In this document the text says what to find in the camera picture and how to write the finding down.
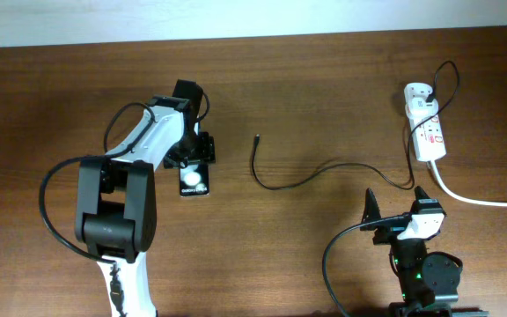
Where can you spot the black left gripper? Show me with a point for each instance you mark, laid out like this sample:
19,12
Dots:
206,151

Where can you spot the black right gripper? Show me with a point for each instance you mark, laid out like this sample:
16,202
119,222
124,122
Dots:
388,229

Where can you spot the black Galaxy smartphone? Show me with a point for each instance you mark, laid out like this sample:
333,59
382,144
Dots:
194,180

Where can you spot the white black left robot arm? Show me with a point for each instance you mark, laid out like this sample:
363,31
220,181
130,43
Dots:
116,200

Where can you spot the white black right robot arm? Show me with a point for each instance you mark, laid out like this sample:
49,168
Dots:
428,281

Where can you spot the white USB charger plug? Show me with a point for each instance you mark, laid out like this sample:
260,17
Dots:
419,108

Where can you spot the white power strip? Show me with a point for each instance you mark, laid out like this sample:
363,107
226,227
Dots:
427,134

